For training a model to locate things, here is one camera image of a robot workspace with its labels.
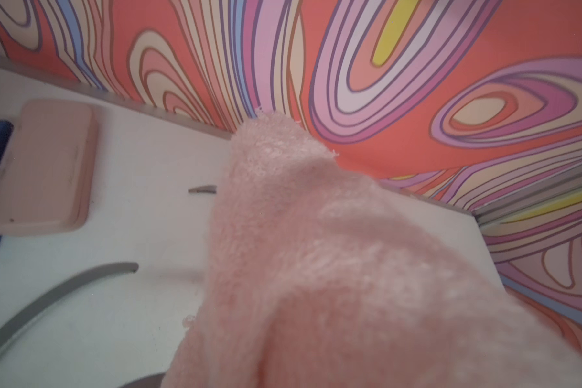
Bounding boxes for pink terry rag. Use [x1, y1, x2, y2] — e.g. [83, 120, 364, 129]
[162, 113, 582, 387]

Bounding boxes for orange handled sickle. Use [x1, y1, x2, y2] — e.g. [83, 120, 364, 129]
[189, 184, 218, 194]

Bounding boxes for wooden handled sickle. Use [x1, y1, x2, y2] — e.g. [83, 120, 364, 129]
[0, 262, 139, 358]

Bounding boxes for pink eraser block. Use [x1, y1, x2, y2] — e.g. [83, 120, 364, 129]
[0, 100, 99, 236]

